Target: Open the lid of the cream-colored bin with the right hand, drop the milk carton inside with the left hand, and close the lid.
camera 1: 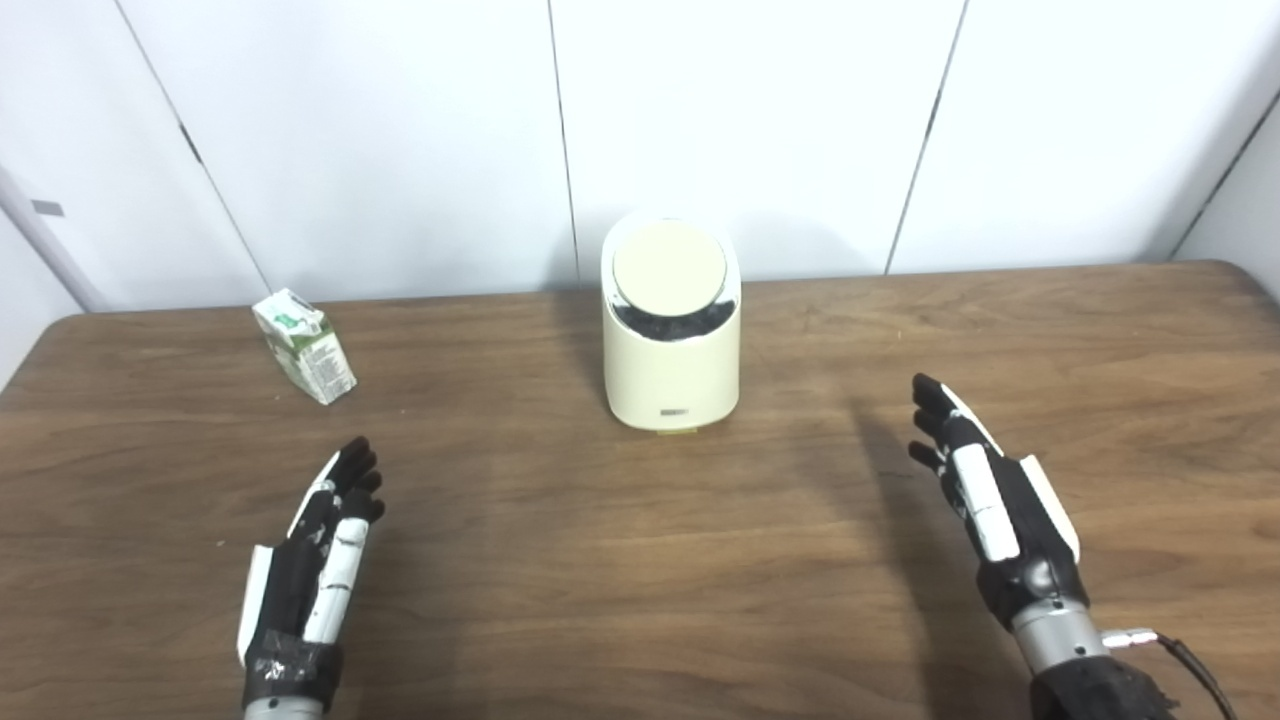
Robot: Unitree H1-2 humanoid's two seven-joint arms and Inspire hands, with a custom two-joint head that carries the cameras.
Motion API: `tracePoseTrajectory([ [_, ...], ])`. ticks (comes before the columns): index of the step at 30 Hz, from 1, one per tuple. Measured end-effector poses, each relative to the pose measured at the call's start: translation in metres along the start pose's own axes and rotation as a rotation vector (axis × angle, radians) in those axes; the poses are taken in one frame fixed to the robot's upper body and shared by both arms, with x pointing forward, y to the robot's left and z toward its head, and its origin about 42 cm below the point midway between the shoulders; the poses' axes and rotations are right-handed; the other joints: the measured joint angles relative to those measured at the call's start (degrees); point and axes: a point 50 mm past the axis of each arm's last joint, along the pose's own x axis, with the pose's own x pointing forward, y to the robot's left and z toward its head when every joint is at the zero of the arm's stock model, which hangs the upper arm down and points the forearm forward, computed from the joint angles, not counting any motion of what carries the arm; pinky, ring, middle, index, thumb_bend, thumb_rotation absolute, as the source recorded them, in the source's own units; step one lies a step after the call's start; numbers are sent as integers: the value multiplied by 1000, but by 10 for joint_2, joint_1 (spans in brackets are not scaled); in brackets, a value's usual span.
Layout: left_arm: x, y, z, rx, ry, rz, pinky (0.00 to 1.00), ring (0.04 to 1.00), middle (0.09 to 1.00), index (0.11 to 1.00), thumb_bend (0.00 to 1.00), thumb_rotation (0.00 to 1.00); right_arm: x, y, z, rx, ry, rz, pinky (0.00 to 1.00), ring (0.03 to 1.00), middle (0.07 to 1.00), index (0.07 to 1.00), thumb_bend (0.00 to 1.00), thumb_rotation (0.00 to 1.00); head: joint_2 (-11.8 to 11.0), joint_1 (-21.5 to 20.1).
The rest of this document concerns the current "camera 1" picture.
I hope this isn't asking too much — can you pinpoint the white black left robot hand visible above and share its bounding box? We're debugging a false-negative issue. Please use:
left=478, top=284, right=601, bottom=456
left=237, top=436, right=386, bottom=703

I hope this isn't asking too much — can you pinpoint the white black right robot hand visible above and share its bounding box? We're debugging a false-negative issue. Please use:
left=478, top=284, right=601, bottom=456
left=908, top=373, right=1091, bottom=633

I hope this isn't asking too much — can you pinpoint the green white milk carton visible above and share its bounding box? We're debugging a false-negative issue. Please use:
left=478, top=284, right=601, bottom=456
left=252, top=288, right=358, bottom=406

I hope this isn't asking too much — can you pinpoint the round cream bin lid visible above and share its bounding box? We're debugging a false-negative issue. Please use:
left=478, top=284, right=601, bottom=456
left=612, top=222, right=729, bottom=313

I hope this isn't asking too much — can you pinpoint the cream-colored bin body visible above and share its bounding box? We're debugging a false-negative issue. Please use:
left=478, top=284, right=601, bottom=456
left=600, top=212, right=743, bottom=433

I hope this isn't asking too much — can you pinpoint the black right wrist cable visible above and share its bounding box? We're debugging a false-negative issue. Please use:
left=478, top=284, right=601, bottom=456
left=1100, top=627, right=1241, bottom=720

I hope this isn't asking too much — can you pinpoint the white wall post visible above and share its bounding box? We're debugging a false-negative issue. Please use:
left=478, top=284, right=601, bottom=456
left=0, top=165, right=111, bottom=313

